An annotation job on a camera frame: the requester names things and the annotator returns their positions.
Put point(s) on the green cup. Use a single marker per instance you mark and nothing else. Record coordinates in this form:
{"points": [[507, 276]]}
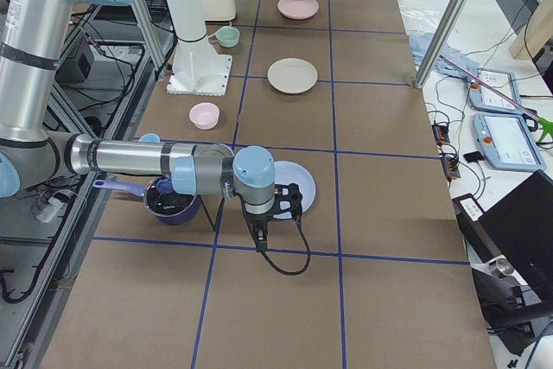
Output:
{"points": [[227, 37]]}

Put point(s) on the black laptop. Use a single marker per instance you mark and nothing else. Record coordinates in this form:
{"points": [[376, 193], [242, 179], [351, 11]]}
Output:
{"points": [[520, 225]]}

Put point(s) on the light blue cup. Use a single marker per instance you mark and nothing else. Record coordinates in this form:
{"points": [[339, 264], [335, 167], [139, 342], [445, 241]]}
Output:
{"points": [[149, 138]]}

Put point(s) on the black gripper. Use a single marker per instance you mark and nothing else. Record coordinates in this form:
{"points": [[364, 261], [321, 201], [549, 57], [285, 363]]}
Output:
{"points": [[257, 221]]}

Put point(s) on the aluminium frame post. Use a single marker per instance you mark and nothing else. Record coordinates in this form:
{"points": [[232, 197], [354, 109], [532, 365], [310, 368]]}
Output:
{"points": [[444, 29]]}

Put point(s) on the green grabber stick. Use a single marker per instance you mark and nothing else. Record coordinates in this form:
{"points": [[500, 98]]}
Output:
{"points": [[547, 126]]}

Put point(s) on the dark blue pot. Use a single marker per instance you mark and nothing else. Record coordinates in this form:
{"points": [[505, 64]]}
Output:
{"points": [[137, 190]]}

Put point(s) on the pink plate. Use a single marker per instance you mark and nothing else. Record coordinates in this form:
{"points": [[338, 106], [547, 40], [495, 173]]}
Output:
{"points": [[298, 9]]}

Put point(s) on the black box with label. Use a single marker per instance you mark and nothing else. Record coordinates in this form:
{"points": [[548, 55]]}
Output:
{"points": [[468, 212]]}

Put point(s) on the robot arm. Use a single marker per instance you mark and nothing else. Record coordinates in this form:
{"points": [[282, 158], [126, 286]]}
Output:
{"points": [[32, 39]]}

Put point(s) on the lower teach pendant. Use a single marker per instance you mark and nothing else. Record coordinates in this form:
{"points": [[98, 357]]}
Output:
{"points": [[506, 142]]}

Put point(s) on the metal cup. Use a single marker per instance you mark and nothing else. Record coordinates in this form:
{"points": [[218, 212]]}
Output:
{"points": [[500, 268]]}

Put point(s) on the cream plate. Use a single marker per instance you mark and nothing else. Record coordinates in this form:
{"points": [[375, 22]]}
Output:
{"points": [[292, 75]]}

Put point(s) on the pink bowl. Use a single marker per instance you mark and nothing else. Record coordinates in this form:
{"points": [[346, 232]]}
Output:
{"points": [[204, 116]]}

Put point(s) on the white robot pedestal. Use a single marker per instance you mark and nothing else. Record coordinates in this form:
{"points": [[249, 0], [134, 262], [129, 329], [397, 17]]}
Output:
{"points": [[197, 68]]}

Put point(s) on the glass pot lid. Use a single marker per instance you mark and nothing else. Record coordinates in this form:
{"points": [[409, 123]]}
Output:
{"points": [[162, 200]]}

